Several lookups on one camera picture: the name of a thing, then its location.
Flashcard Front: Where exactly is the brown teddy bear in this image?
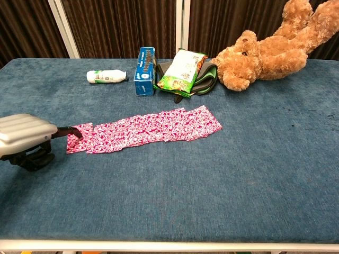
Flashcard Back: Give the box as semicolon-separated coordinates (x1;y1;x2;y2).
210;0;339;93

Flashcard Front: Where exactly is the blue table mat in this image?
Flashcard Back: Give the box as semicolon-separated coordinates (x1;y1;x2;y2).
0;58;339;246

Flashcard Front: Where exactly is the green white snack bag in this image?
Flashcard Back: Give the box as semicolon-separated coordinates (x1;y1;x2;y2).
153;48;209;99

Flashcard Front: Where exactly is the small white plastic bottle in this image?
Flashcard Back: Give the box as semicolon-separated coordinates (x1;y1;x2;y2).
86;69;129;84

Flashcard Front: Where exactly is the dark brown curtain panel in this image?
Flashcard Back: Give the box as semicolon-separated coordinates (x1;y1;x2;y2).
0;0;70;69
188;0;291;60
60;0;177;59

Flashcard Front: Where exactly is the black green fabric pouch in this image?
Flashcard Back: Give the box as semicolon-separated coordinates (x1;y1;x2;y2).
156;60;218;104

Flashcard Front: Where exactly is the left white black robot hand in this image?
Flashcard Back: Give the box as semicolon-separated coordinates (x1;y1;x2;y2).
0;113;84;171

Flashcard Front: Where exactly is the blue cardboard box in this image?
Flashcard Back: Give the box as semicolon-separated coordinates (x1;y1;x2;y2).
133;47;156;97

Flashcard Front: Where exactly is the white partition post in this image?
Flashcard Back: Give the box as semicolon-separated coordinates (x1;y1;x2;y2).
47;0;81;59
175;0;191;59

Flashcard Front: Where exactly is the pink patterned pouch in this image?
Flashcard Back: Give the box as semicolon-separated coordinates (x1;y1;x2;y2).
86;105;222;155

